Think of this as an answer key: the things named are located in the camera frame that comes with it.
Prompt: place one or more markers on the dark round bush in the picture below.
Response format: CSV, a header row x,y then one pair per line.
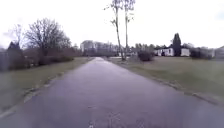
x,y
145,56

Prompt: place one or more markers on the dark conifer tree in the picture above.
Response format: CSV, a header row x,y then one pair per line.
x,y
176,45

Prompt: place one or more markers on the grey asphalt path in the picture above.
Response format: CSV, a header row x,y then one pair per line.
x,y
103,96

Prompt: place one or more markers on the grass field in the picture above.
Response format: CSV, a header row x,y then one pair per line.
x,y
190,73
23,81

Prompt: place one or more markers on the tall thin bare tree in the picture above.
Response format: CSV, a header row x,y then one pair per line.
x,y
126,33
117,33

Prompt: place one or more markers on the wide bare tree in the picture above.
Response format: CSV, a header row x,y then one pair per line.
x,y
45,35

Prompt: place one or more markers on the long dark hedge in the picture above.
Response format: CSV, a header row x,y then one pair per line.
x,y
50,59

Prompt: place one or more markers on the white low building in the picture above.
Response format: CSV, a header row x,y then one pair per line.
x,y
168,52

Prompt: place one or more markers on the distant grey building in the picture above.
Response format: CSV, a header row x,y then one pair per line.
x,y
96,48

